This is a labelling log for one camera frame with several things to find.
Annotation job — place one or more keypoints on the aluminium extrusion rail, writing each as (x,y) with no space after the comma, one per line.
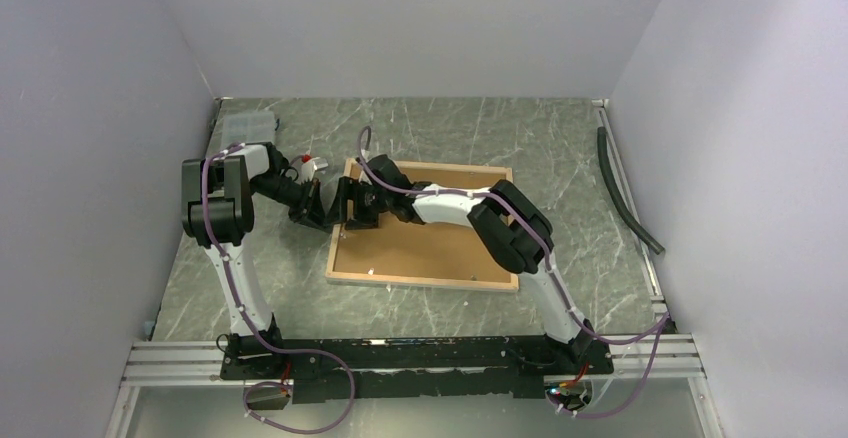
(199,363)

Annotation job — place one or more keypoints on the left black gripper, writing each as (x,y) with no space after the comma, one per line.
(310,209)

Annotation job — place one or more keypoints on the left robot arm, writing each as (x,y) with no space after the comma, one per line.
(218,213)

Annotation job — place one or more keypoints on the brown backing board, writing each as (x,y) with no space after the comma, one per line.
(424,243)

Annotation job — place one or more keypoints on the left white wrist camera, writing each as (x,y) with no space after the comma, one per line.
(307,167)

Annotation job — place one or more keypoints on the white wooden picture frame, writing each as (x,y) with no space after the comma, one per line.
(331,269)

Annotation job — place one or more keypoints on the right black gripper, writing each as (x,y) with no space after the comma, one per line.
(348,190)

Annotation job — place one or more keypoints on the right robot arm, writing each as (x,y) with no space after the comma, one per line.
(515,233)

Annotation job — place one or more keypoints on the clear plastic compartment box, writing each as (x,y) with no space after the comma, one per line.
(249,127)

